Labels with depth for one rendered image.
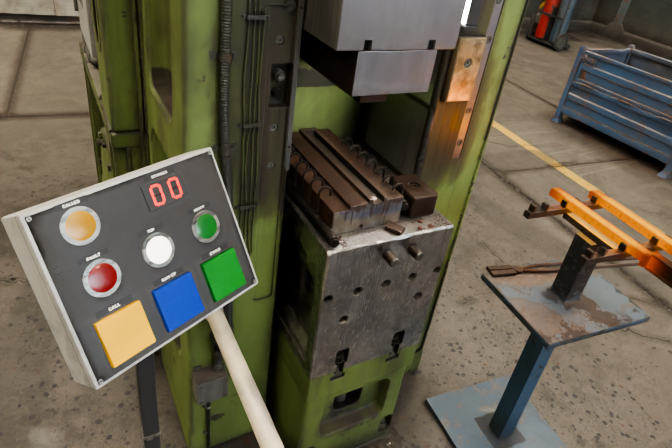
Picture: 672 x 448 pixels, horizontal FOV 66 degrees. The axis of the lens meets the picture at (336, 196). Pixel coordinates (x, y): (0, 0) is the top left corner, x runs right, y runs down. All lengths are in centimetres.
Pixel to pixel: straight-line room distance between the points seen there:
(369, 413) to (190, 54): 129
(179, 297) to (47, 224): 24
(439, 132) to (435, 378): 112
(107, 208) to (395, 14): 64
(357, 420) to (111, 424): 83
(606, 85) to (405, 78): 403
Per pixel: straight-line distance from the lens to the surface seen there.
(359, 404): 185
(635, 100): 495
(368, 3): 104
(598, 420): 241
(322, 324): 135
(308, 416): 166
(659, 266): 150
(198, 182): 95
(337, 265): 123
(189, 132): 114
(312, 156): 143
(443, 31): 117
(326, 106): 166
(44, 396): 217
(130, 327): 88
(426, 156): 149
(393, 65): 111
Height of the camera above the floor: 164
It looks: 31 degrees down
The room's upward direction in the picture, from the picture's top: 9 degrees clockwise
